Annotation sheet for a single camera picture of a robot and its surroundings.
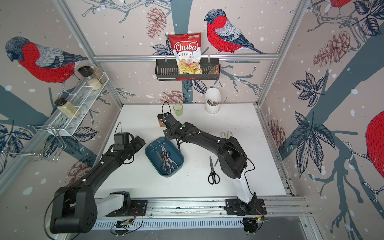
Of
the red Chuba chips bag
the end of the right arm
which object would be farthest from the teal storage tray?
the red Chuba chips bag

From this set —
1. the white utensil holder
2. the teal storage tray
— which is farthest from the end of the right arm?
the white utensil holder

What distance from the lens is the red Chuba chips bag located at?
0.81 metres

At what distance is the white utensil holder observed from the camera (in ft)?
3.59

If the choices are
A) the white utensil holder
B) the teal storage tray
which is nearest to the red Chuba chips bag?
the white utensil holder

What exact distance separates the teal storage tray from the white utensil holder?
391 millimetres

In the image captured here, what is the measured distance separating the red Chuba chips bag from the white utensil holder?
235 millimetres

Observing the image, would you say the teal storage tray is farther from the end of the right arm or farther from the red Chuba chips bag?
the red Chuba chips bag

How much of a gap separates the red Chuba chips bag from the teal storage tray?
0.45 meters

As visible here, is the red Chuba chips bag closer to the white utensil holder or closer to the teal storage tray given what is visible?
the white utensil holder

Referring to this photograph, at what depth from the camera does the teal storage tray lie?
87 cm
